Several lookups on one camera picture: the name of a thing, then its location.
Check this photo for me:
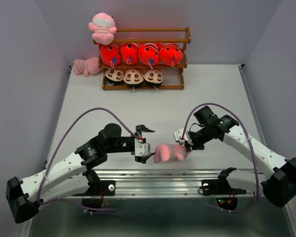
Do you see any pink striped plush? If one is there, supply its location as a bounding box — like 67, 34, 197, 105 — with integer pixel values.
153, 144, 190, 163
88, 13, 117, 45
73, 57, 102, 77

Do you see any doll plush orange cap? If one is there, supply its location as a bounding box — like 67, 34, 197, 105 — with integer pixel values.
105, 68, 124, 85

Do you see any red fish plush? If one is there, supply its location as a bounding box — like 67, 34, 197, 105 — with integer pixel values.
100, 43, 122, 67
159, 43, 183, 67
119, 42, 139, 65
138, 42, 163, 69

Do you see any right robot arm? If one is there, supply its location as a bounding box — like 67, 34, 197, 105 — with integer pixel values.
179, 103, 296, 207

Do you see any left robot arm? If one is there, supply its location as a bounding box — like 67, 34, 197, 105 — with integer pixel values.
6, 123, 153, 224

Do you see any brown wooden three-tier shelf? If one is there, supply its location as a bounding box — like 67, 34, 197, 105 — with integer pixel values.
98, 27, 191, 90

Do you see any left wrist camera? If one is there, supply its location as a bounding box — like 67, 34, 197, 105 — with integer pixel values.
134, 138, 151, 158

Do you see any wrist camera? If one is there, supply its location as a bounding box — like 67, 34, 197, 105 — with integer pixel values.
173, 128, 189, 145
134, 138, 151, 158

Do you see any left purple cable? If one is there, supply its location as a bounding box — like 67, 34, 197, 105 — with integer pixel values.
36, 107, 141, 215

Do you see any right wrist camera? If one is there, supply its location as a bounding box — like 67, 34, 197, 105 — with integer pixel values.
173, 128, 189, 145

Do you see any aluminium mounting rail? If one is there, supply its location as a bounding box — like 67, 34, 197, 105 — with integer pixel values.
29, 168, 291, 198

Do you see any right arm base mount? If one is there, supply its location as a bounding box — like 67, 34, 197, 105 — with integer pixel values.
198, 167, 247, 212

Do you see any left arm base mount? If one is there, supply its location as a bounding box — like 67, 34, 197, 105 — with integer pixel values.
73, 170, 116, 215

